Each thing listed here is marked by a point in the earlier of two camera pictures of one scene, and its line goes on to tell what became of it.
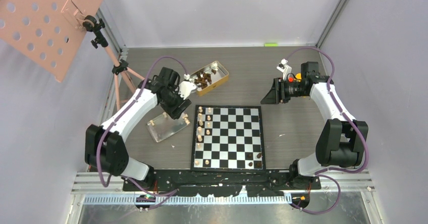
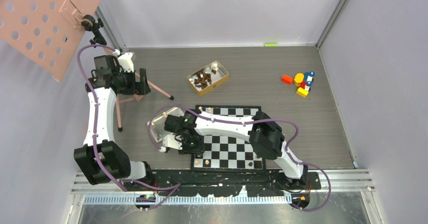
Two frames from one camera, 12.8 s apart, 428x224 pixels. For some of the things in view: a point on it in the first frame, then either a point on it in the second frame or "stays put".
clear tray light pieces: x=165 y=125 stays put
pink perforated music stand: x=47 y=22 stays put
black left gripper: x=177 y=110 → x=138 y=88
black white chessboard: x=227 y=137 stays put
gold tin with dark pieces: x=208 y=76 stays put
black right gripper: x=277 y=92 → x=200 y=149
